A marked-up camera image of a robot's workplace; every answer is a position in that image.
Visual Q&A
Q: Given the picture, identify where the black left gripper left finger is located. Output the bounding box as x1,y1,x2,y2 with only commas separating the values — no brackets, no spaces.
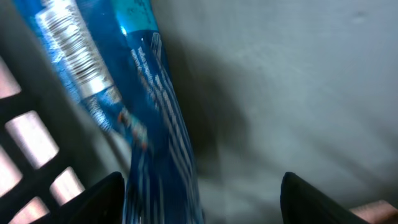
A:
34,172,124,224

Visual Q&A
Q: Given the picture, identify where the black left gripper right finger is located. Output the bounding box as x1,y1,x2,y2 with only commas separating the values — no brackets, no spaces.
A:
280,172,365,224

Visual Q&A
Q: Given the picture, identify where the blue snack packet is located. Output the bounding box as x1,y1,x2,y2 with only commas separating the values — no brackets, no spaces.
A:
15,0,203,223

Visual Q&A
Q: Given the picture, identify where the grey plastic basket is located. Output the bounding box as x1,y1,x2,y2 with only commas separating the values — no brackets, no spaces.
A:
0,0,398,224

